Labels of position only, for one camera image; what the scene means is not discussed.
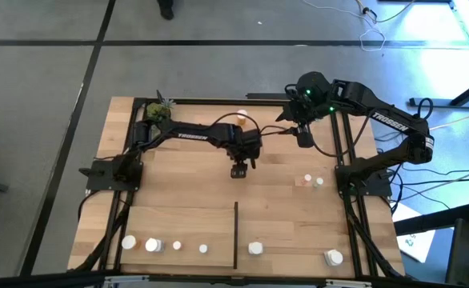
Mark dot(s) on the black rig crossbar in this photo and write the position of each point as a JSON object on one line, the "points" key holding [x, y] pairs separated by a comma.
{"points": [[38, 280]]}

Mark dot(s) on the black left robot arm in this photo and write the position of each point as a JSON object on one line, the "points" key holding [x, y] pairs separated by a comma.
{"points": [[194, 134]]}

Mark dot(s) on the person's shoe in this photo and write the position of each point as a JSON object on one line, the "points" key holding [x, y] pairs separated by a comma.
{"points": [[166, 11]]}

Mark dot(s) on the small white caps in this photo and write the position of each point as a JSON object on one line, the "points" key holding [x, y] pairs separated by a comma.
{"points": [[203, 249]]}

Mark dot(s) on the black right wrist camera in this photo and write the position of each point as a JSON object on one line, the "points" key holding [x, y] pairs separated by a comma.
{"points": [[305, 138]]}

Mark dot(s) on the small potted green plant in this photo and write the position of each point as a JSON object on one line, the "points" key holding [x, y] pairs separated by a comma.
{"points": [[157, 113]]}

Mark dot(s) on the black aluminium table frame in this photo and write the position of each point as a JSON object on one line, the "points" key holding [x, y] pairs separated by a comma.
{"points": [[202, 101]]}

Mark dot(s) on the black floor bar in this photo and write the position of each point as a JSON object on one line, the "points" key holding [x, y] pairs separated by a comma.
{"points": [[434, 220]]}

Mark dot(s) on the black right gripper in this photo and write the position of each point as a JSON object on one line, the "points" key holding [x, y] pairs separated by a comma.
{"points": [[308, 110]]}

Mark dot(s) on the orange pill bottle white cap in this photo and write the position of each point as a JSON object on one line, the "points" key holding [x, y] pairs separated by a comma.
{"points": [[129, 242], [241, 115]]}

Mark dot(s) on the grey desk foot bar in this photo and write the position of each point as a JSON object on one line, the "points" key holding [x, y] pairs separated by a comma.
{"points": [[442, 102]]}

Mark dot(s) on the green pill bottle white cap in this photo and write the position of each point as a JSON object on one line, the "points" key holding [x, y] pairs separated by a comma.
{"points": [[319, 181]]}

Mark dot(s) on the black shelf divider frame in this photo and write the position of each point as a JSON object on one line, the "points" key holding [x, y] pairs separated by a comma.
{"points": [[235, 232]]}

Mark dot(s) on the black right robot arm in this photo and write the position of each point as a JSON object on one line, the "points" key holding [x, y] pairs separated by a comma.
{"points": [[390, 122]]}

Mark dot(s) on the white aluminium bracket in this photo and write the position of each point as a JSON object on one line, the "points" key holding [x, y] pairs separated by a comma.
{"points": [[126, 279], [346, 283]]}

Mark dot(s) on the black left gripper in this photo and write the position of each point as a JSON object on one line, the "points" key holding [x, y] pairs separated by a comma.
{"points": [[244, 152]]}

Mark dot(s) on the white melatonin bottle blue label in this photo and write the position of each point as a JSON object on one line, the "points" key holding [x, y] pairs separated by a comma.
{"points": [[255, 248]]}

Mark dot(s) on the white paper sheet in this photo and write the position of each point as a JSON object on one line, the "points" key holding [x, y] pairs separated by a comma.
{"points": [[412, 240]]}

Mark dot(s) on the black box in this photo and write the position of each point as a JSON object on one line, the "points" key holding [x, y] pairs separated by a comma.
{"points": [[468, 256]]}

